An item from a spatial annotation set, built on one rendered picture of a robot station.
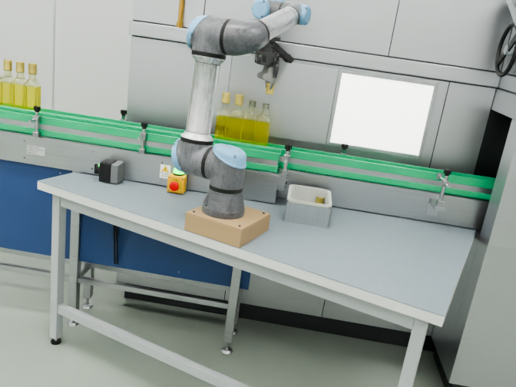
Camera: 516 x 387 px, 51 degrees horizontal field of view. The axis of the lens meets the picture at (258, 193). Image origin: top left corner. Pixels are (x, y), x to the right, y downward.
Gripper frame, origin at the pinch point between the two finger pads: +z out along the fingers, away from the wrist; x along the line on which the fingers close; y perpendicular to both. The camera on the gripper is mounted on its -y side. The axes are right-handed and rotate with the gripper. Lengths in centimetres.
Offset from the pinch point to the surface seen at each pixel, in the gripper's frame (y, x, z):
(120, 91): 7, -353, 63
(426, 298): -14, 101, 46
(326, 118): -27.9, 3.2, 12.0
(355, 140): -40.8, 9.8, 19.7
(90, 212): 72, 7, 54
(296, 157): -10.7, 12.6, 27.5
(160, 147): 44, -6, 30
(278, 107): -8.5, -7.2, 10.4
